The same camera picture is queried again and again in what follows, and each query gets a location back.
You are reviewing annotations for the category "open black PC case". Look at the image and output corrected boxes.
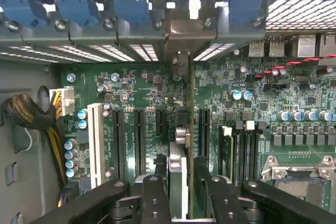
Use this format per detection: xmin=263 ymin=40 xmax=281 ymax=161
xmin=0 ymin=0 xmax=336 ymax=224

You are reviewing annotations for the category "white PCI slot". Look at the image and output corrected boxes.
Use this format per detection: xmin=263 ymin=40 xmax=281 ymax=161
xmin=87 ymin=102 xmax=106 ymax=189

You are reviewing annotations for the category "white power connector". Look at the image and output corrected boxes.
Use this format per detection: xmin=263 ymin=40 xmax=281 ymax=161
xmin=49 ymin=87 xmax=76 ymax=116

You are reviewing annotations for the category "blue slot latch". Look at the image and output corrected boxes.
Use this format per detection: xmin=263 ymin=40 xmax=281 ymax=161
xmin=52 ymin=0 xmax=98 ymax=27
xmin=112 ymin=0 xmax=151 ymax=25
xmin=227 ymin=0 xmax=268 ymax=29
xmin=0 ymin=0 xmax=30 ymax=27

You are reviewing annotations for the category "short black expansion slot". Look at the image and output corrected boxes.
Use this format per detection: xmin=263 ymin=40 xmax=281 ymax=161
xmin=155 ymin=108 xmax=168 ymax=137

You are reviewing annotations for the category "red black twisted wire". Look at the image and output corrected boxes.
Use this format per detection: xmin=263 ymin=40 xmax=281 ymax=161
xmin=255 ymin=54 xmax=336 ymax=80

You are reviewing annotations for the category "black RAM slot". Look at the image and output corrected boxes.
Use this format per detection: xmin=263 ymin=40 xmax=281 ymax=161
xmin=235 ymin=126 xmax=247 ymax=186
xmin=246 ymin=126 xmax=260 ymax=183

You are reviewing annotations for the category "CPU socket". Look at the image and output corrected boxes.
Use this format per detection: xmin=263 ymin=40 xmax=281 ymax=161
xmin=259 ymin=154 xmax=336 ymax=212

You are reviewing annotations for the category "green motherboard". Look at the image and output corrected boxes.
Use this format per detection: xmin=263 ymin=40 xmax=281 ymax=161
xmin=60 ymin=42 xmax=336 ymax=224

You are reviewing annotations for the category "silver rear port block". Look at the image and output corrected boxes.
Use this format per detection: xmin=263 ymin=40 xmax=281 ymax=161
xmin=268 ymin=36 xmax=286 ymax=58
xmin=297 ymin=34 xmax=318 ymax=58
xmin=248 ymin=36 xmax=266 ymax=58
xmin=319 ymin=33 xmax=336 ymax=57

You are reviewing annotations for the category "braided black yellow power cable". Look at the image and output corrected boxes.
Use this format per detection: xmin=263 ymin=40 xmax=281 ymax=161
xmin=1 ymin=92 xmax=69 ymax=191

